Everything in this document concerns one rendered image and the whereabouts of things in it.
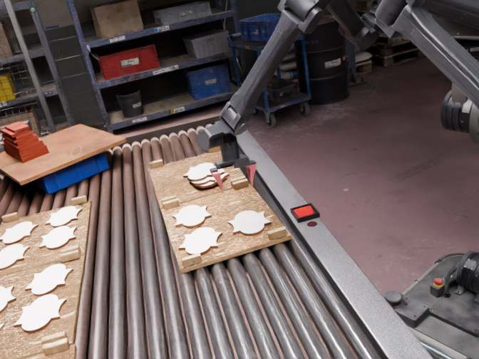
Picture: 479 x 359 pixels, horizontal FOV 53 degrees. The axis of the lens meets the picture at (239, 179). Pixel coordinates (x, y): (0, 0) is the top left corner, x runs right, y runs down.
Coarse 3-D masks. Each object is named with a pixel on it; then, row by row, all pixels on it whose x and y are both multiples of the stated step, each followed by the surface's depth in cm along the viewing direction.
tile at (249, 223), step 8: (240, 216) 159; (248, 216) 158; (256, 216) 158; (232, 224) 155; (240, 224) 154; (248, 224) 154; (256, 224) 153; (264, 224) 153; (240, 232) 152; (248, 232) 149; (256, 232) 149
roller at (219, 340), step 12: (168, 144) 244; (168, 156) 227; (204, 276) 137; (204, 288) 132; (204, 300) 129; (216, 300) 129; (204, 312) 126; (216, 312) 123; (216, 324) 119; (216, 336) 115; (216, 348) 112; (228, 348) 112
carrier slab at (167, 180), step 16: (192, 160) 213; (208, 160) 210; (160, 176) 203; (176, 176) 200; (240, 176) 190; (160, 192) 189; (176, 192) 186; (192, 192) 184; (208, 192) 182; (160, 208) 177
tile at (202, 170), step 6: (192, 168) 193; (198, 168) 192; (204, 168) 192; (210, 168) 190; (186, 174) 189; (192, 174) 188; (198, 174) 187; (204, 174) 187; (210, 174) 186; (192, 180) 184; (198, 180) 184
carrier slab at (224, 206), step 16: (224, 192) 179; (240, 192) 177; (256, 192) 175; (176, 208) 175; (208, 208) 170; (224, 208) 168; (240, 208) 166; (256, 208) 165; (208, 224) 160; (224, 224) 158; (272, 224) 153; (176, 240) 155; (224, 240) 150; (240, 240) 148; (256, 240) 147; (272, 240) 145; (176, 256) 146; (208, 256) 143; (224, 256) 142
